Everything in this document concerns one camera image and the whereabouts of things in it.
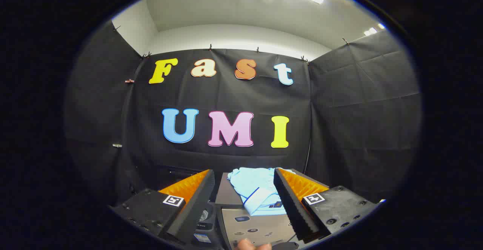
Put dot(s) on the small ceiling light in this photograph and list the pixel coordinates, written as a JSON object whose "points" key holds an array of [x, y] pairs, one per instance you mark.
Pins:
{"points": [[373, 29]]}

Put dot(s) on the light blue shirt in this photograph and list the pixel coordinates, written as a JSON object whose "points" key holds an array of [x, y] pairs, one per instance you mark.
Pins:
{"points": [[253, 184]]}

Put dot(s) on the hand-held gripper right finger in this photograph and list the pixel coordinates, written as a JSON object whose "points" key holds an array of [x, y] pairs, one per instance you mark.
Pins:
{"points": [[292, 204]]}

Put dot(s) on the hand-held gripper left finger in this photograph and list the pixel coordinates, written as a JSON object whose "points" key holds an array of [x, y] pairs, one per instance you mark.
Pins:
{"points": [[196, 204]]}

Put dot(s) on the black backdrop cloth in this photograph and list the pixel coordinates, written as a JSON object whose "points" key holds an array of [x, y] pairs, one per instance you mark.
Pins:
{"points": [[226, 99]]}

